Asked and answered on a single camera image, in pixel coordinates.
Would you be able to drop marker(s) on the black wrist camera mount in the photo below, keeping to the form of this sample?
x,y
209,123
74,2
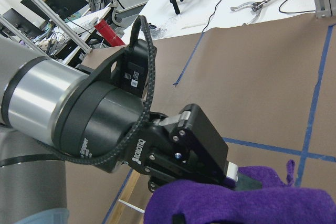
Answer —
x,y
131,69

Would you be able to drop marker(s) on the long metal grabber tool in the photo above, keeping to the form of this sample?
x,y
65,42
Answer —
x,y
256,8

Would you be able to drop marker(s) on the red cylinder bottle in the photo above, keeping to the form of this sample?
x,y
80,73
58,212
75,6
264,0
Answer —
x,y
108,33

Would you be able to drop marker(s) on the black right gripper finger with pad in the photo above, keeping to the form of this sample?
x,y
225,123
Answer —
x,y
235,180

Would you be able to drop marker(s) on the purple towel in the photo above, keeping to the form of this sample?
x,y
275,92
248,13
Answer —
x,y
276,202

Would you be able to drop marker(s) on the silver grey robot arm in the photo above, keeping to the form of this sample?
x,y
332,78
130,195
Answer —
x,y
35,90

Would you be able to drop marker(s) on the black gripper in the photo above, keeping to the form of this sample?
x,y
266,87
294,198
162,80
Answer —
x,y
104,126

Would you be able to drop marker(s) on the wooden towel rack white base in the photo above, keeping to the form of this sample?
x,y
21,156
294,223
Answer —
x,y
122,199

